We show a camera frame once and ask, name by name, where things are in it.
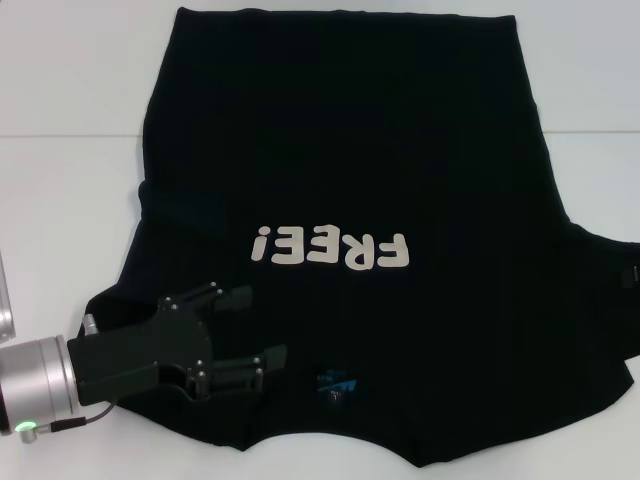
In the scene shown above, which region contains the black FREE print t-shirt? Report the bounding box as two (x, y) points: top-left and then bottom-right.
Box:
(82, 5), (640, 455)

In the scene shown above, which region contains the silver perforated housing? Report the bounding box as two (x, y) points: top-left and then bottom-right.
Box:
(0, 252), (17, 346)

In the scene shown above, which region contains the dark left gripper cable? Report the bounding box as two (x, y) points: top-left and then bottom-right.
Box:
(17, 397), (119, 444)

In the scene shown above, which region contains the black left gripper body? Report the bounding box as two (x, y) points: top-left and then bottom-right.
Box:
(66, 297), (216, 407)

